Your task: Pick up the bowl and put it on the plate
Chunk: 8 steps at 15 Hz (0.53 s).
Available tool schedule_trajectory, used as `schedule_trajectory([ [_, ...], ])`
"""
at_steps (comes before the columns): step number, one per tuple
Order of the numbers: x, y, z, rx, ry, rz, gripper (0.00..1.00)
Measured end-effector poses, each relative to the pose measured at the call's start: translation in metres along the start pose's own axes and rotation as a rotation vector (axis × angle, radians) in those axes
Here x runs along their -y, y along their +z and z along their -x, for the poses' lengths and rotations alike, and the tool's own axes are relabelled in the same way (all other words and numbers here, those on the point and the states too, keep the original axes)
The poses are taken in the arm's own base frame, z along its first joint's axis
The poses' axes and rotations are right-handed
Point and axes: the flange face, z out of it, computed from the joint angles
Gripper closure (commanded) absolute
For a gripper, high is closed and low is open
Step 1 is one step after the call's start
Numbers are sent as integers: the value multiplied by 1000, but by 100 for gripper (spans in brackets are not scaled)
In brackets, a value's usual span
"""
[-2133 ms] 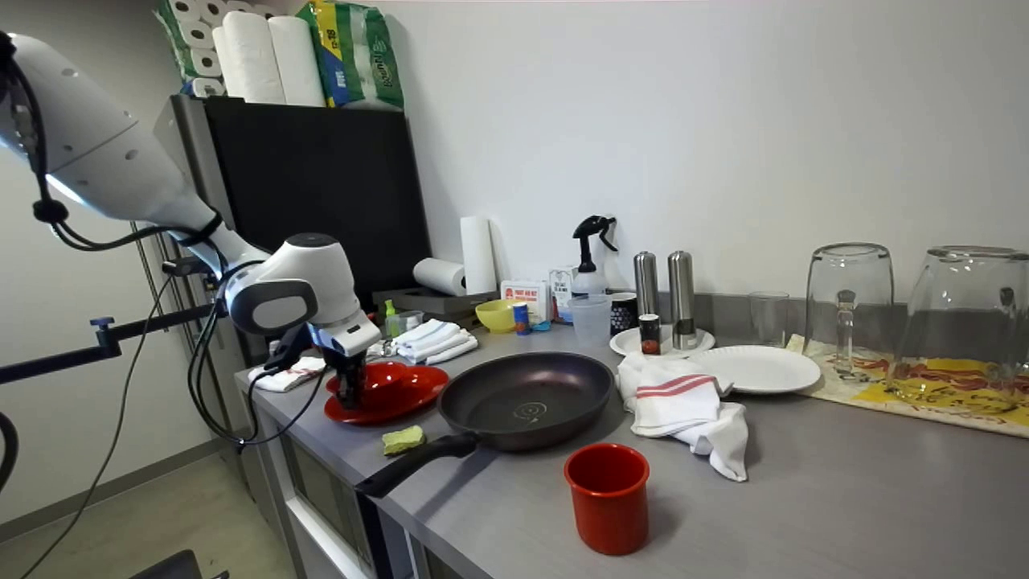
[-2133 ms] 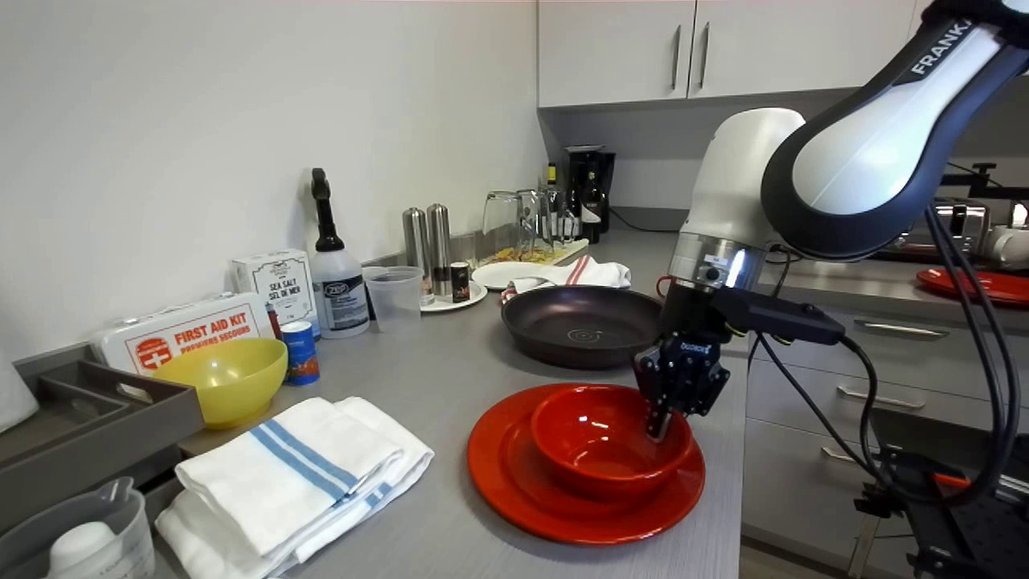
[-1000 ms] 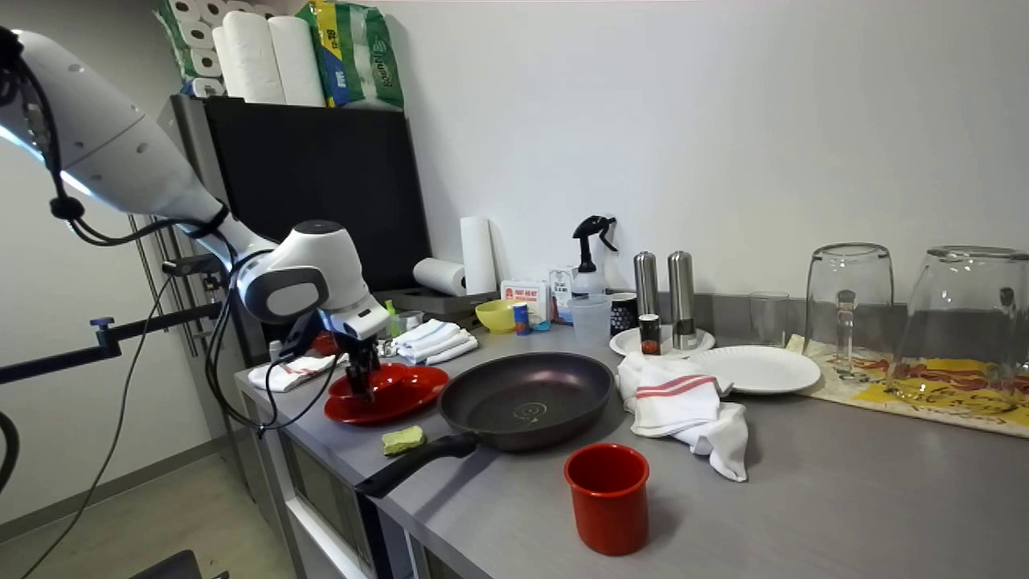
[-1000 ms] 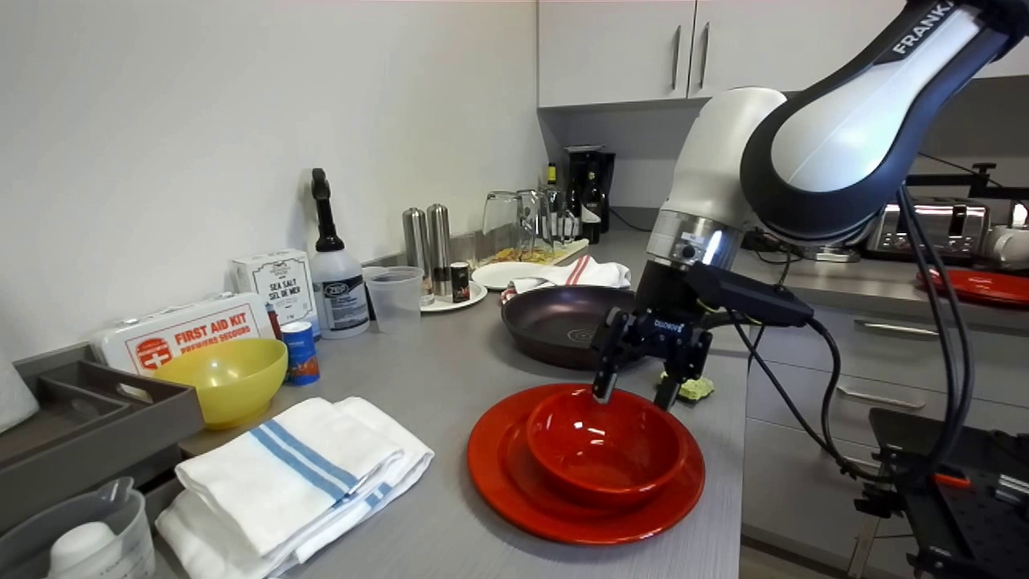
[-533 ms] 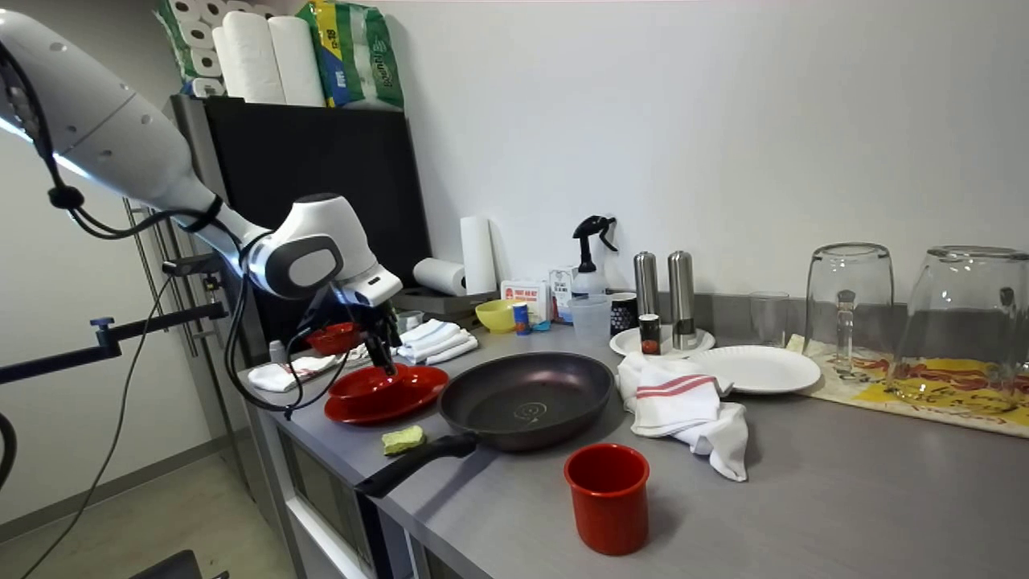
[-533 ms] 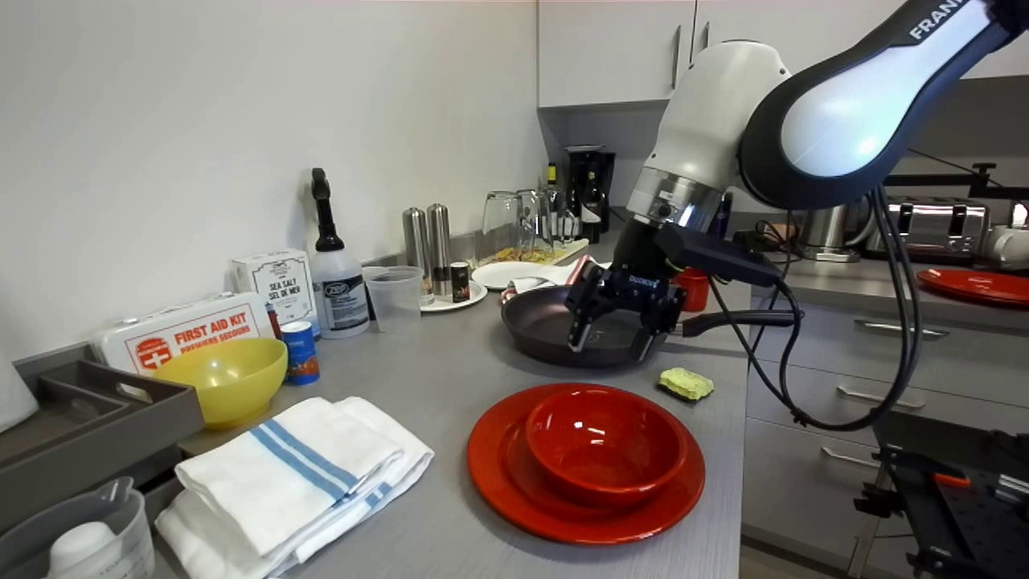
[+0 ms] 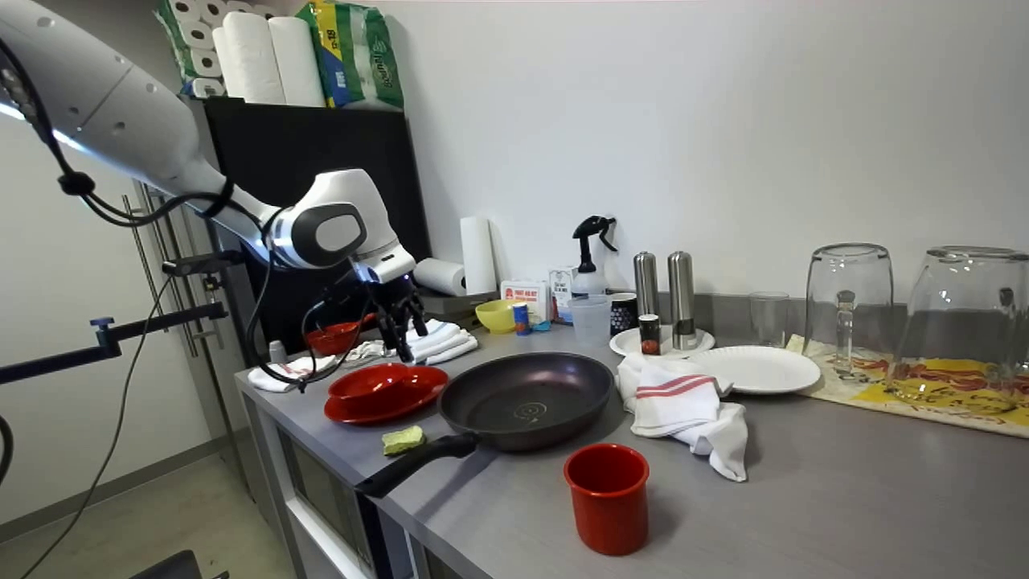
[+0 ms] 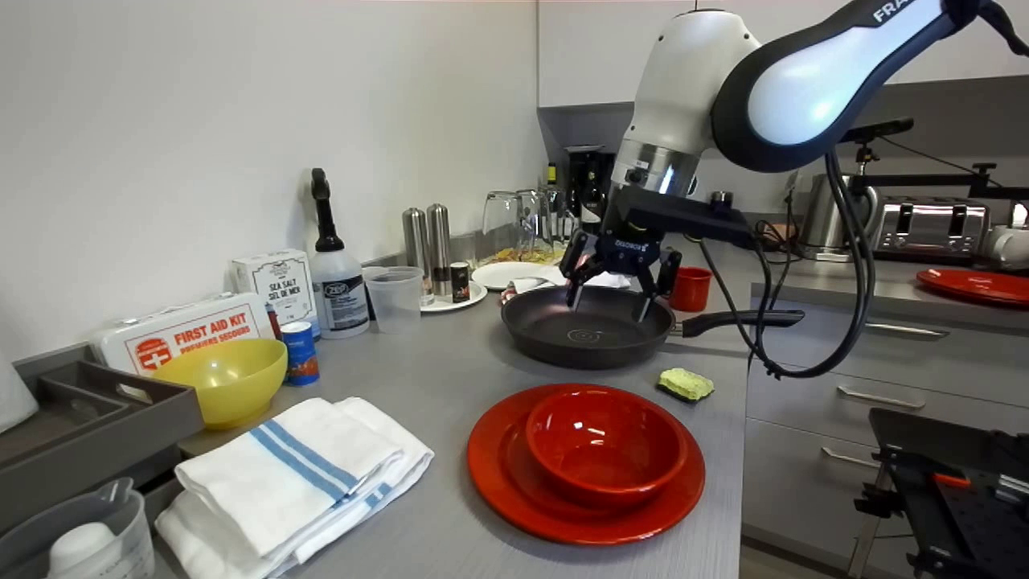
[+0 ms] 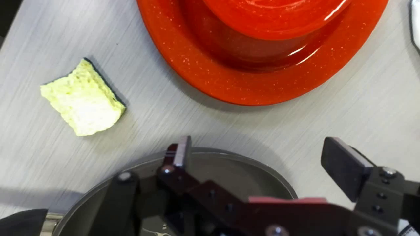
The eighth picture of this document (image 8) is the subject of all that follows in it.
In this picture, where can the small dark spice jar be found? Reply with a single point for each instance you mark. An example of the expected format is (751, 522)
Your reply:
(461, 284)

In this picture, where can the silver toaster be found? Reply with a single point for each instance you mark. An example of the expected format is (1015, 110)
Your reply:
(929, 230)

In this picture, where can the black countertop appliance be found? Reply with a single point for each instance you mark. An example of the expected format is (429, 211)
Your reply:
(590, 187)

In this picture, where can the steel shaker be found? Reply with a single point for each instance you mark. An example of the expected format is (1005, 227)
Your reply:
(437, 245)
(413, 240)

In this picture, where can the small white plate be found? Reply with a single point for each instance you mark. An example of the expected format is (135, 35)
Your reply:
(437, 302)

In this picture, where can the yellow-green bowl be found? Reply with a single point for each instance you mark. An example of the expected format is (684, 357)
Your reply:
(226, 385)

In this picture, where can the red plate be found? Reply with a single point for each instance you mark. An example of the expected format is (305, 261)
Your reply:
(501, 483)
(974, 287)

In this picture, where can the black frying pan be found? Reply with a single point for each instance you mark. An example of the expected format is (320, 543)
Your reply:
(583, 332)

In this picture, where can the red bowl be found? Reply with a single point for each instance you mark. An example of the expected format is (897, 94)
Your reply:
(605, 442)

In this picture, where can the small white printed box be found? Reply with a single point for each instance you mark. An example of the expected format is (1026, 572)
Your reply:
(276, 287)

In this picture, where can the black camera stand base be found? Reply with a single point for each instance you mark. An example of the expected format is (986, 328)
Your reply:
(954, 504)

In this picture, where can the red cup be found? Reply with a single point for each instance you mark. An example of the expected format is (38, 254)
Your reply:
(689, 290)

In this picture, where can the spray bottle with black nozzle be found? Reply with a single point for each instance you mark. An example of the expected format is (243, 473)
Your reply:
(343, 290)

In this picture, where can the clear measuring jug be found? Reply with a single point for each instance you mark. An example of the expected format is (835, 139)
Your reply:
(75, 540)

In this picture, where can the grey kitchen drawer cabinet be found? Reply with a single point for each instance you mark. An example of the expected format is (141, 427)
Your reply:
(814, 452)

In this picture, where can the large white plate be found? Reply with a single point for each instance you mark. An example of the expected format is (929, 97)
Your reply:
(501, 274)

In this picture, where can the yellow-green sponge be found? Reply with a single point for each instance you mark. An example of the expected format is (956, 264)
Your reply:
(685, 385)

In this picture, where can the white first aid kit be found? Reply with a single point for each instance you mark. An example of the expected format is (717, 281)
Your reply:
(182, 332)

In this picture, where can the grey tray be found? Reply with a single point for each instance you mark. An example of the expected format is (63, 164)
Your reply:
(83, 430)

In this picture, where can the steel kettle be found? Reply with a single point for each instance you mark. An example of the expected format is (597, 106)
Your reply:
(831, 220)

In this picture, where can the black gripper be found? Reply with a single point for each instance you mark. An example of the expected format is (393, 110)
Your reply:
(630, 254)

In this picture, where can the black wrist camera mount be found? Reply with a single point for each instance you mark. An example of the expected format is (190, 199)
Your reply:
(679, 214)

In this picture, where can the yellow patterned placemat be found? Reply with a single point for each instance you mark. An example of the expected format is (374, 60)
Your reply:
(524, 254)

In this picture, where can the small blue cup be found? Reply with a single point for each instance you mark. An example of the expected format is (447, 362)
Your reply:
(299, 354)

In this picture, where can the white towel with blue stripes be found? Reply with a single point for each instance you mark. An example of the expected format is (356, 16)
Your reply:
(291, 483)

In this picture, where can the clear plastic container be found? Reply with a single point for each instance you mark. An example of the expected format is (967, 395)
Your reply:
(390, 295)

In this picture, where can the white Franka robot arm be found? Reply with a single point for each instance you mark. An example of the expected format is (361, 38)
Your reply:
(694, 76)

